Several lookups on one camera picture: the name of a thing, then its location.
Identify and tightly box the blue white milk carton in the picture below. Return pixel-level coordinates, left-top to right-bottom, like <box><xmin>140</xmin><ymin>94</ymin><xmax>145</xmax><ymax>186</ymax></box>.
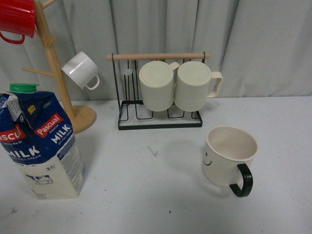
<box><xmin>0</xmin><ymin>83</ymin><xmax>85</xmax><ymax>199</ymax></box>

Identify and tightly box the left cream ribbed mug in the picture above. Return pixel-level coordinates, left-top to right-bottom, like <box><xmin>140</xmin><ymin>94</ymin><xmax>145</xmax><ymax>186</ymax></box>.
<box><xmin>139</xmin><ymin>61</ymin><xmax>180</xmax><ymax>112</ymax></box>

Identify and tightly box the cream ribbed mug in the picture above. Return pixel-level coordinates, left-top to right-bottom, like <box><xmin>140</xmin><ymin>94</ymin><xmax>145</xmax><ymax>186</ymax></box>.
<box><xmin>174</xmin><ymin>61</ymin><xmax>223</xmax><ymax>112</ymax></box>
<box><xmin>139</xmin><ymin>61</ymin><xmax>180</xmax><ymax>112</ymax></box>

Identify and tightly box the right cream ribbed mug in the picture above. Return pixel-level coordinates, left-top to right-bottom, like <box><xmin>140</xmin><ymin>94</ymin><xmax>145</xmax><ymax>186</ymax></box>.
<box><xmin>174</xmin><ymin>61</ymin><xmax>223</xmax><ymax>112</ymax></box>

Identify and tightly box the wooden mug tree stand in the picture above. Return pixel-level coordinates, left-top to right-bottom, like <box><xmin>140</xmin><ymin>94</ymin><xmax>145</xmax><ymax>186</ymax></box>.
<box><xmin>22</xmin><ymin>0</ymin><xmax>96</xmax><ymax>133</ymax></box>

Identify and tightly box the white mug on tree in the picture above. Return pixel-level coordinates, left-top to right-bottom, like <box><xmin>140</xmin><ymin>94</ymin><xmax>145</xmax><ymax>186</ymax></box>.
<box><xmin>62</xmin><ymin>52</ymin><xmax>100</xmax><ymax>90</ymax></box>

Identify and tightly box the grey curtain backdrop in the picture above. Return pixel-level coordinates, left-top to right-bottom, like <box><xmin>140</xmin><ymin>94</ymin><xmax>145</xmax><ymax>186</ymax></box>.
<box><xmin>0</xmin><ymin>0</ymin><xmax>312</xmax><ymax>102</ymax></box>

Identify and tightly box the red mug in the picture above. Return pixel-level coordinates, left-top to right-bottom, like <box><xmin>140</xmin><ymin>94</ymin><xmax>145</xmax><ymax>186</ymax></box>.
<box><xmin>0</xmin><ymin>0</ymin><xmax>36</xmax><ymax>44</ymax></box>

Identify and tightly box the black wire cup rack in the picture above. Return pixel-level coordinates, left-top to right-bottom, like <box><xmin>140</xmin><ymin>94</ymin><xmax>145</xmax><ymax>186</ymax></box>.
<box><xmin>107</xmin><ymin>52</ymin><xmax>211</xmax><ymax>130</ymax></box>

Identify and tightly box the cream mug black handle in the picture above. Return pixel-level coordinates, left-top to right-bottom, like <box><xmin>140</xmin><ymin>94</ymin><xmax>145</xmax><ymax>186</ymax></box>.
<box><xmin>202</xmin><ymin>125</ymin><xmax>258</xmax><ymax>197</ymax></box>

